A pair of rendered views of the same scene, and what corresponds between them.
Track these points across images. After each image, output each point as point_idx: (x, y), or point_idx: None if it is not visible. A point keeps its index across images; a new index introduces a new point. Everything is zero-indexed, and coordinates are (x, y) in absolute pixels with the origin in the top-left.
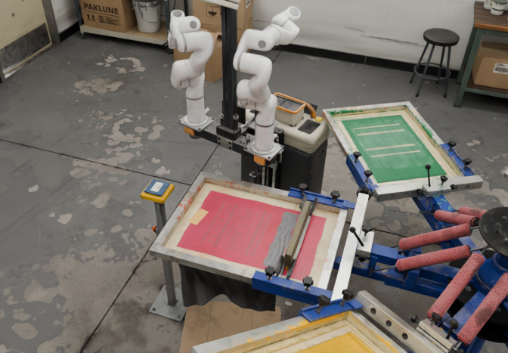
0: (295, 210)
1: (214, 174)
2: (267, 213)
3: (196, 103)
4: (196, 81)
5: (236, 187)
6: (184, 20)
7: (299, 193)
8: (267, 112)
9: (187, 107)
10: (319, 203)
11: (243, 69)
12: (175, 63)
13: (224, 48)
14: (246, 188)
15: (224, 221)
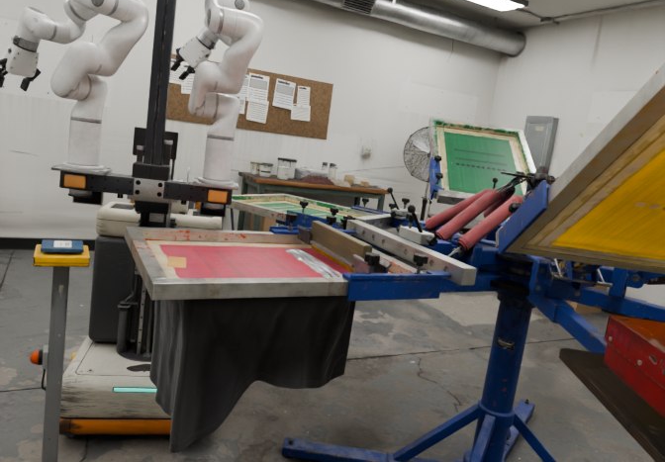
0: (293, 247)
1: (151, 228)
2: (266, 251)
3: (95, 130)
4: (99, 88)
5: (195, 236)
6: None
7: (286, 230)
8: (234, 114)
9: (76, 138)
10: None
11: (229, 23)
12: (78, 42)
13: (160, 30)
14: (213, 235)
15: (222, 261)
